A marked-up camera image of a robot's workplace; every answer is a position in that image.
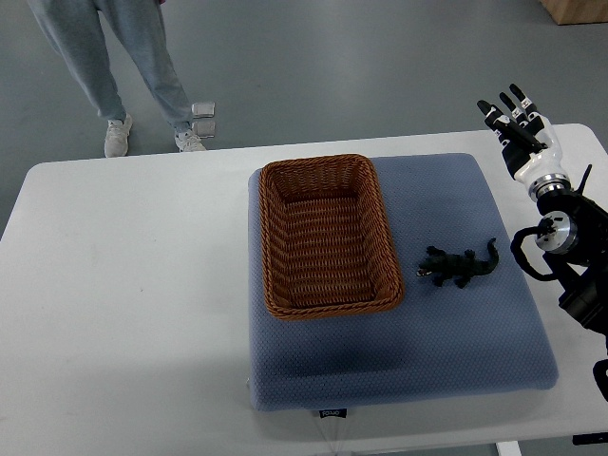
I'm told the upper silver floor plate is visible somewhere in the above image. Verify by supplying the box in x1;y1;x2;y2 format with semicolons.
191;102;216;119

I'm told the dark toy crocodile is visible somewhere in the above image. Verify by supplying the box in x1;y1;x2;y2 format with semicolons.
416;237;500;289

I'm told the wooden box corner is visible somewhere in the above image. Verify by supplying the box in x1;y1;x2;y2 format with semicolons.
540;0;607;26

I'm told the brown wicker basket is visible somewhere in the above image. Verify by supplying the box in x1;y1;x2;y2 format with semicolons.
258;154;405;321

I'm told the white table leg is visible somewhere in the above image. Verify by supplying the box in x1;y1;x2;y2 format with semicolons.
496;441;523;456

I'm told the silver floor plate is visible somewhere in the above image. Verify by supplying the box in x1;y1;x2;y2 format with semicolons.
192;119;216;139
191;102;216;119

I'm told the lower silver floor plate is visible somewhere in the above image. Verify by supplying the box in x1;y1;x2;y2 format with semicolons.
192;119;216;139

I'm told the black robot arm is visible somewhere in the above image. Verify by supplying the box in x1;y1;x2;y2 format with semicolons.
537;166;607;336

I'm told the person in grey trousers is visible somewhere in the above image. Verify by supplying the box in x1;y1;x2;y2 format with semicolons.
28;0;205;158

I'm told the black table control panel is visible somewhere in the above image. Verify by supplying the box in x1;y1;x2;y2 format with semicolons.
572;431;608;446

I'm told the blue grey cushion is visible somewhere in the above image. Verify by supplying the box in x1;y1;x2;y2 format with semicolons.
248;153;559;411

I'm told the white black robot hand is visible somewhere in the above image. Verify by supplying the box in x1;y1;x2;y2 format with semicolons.
477;84;570;200

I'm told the black cable loop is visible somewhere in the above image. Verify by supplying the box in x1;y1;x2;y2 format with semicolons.
510;226;564;281

